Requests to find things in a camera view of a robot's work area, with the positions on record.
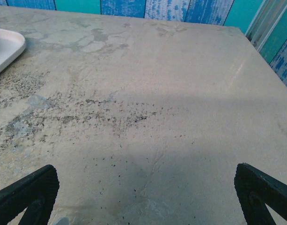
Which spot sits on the grey metal frame post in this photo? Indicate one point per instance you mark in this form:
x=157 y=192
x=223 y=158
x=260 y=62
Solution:
x=265 y=23

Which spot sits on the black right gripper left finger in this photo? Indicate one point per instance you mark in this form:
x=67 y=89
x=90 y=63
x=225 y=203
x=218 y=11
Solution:
x=40 y=182

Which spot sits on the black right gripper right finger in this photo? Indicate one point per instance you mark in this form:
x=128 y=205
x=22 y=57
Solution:
x=248 y=180

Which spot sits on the white rectangular tray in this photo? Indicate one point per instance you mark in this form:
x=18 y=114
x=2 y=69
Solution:
x=5 y=47

